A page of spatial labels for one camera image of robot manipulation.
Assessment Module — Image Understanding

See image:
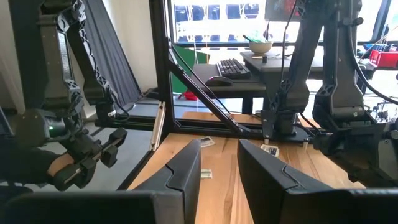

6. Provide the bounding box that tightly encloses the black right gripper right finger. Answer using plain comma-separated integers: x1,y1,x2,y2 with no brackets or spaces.
237,139,354,224

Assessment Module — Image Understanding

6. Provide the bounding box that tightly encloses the green item in bowl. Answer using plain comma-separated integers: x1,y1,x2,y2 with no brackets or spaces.
242,30,269,44

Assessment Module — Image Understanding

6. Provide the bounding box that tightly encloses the green board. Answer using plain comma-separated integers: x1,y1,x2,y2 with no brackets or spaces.
170,43,211,94

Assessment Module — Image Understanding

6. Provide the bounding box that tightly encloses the black desk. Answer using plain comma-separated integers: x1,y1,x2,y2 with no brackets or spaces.
192,50,377,115

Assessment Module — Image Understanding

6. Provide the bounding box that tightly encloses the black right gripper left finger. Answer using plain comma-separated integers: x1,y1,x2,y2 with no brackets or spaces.
132,139,203,224

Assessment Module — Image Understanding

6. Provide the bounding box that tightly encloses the black keyboard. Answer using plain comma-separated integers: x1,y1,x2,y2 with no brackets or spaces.
216,58,252,80

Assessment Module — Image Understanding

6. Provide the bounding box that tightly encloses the black frame base rail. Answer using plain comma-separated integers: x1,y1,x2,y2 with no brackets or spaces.
95,119,265,138

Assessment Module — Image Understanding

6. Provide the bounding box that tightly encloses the beige bowl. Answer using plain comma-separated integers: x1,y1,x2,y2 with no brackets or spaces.
248,40,274,55

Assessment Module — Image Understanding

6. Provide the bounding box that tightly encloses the small red object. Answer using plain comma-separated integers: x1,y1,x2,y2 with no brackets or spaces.
182,90,199,101

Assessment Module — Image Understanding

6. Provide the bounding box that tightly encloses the pale leaning strip bar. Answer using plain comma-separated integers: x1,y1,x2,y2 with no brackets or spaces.
149,101,167,152

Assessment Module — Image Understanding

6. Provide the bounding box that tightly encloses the black computer mouse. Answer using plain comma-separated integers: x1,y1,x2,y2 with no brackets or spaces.
205,75,234,88

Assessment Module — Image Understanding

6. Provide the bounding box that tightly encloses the black diagonal frame brace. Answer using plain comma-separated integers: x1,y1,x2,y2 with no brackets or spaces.
167,46,249,135

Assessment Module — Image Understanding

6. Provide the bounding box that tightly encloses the dark grey curtain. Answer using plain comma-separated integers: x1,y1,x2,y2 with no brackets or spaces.
81,0,144,107

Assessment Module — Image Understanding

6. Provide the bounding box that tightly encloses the red storage bin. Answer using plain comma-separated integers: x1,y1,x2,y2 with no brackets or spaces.
369,49,398,69

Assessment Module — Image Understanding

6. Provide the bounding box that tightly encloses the person's forearm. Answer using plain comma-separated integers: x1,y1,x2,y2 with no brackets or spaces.
0,146,62,187

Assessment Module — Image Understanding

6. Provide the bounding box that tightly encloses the person's hand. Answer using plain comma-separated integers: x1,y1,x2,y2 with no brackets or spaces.
46,151,76,177

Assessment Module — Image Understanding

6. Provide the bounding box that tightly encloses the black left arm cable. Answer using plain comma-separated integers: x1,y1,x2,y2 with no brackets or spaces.
347,17,398,106

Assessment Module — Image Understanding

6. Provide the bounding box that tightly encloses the black vertical frame post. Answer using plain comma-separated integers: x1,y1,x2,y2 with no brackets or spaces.
148,0,177,152

